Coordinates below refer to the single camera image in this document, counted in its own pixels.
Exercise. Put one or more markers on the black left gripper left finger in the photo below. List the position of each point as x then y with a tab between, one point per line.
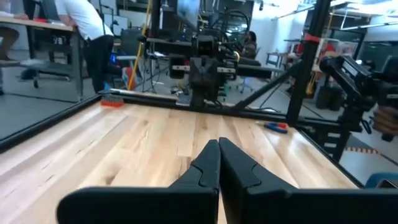
192	199

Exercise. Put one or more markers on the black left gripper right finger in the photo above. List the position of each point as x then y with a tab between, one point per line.
255	202

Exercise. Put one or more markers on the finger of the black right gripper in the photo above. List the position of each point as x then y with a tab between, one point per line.
196	74
211	74

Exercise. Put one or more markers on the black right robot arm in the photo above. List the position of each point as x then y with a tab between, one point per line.
203	99

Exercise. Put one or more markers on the black office chair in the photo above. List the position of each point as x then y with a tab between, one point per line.
130	43

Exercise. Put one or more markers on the red screwdriver bit set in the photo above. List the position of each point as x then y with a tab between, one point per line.
112	101

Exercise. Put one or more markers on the red and blue pliers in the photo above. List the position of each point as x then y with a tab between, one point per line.
275	127

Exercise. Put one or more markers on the wooden top desk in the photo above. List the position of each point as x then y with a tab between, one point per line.
40	25

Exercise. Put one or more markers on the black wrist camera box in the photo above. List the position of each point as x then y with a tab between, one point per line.
206	46

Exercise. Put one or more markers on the black aluminium table frame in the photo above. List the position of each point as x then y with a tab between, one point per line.
306	77

